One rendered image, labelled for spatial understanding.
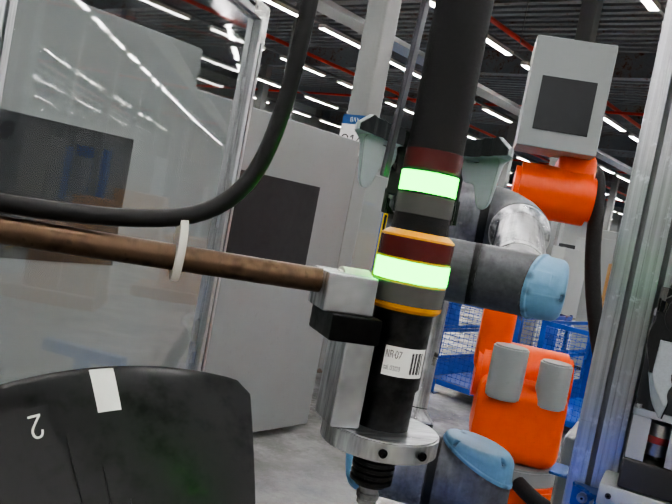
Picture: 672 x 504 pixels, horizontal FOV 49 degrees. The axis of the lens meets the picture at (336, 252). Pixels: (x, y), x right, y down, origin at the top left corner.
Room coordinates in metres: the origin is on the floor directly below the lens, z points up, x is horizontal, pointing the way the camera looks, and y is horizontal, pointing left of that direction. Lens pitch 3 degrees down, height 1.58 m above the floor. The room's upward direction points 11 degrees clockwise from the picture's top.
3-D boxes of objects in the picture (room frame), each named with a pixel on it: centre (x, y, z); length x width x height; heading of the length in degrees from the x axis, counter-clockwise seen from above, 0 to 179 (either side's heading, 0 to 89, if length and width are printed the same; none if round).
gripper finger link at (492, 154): (0.64, -0.11, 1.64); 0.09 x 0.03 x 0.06; 23
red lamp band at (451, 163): (0.44, -0.05, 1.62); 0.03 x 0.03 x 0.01
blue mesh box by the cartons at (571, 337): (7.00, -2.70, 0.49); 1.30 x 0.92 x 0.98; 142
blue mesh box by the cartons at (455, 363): (7.58, -1.86, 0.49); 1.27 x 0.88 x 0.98; 142
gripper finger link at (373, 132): (0.65, -0.01, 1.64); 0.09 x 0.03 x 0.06; 146
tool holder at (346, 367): (0.43, -0.04, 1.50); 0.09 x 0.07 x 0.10; 109
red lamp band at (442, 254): (0.44, -0.05, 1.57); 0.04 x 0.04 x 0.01
